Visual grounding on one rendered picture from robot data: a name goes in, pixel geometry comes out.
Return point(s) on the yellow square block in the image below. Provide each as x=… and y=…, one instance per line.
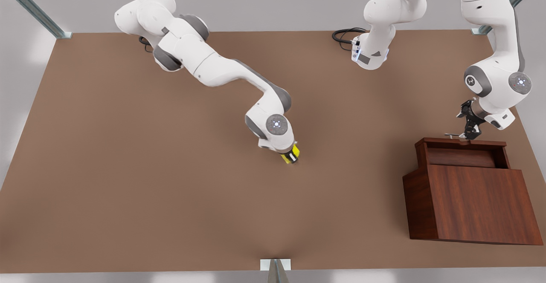
x=285, y=157

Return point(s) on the brown wooden drawer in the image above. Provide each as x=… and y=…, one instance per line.
x=460, y=155

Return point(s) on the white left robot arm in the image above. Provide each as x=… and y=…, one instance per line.
x=490, y=14

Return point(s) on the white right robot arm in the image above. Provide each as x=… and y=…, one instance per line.
x=213, y=67

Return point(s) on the brown wooden cabinet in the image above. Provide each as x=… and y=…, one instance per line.
x=477, y=206

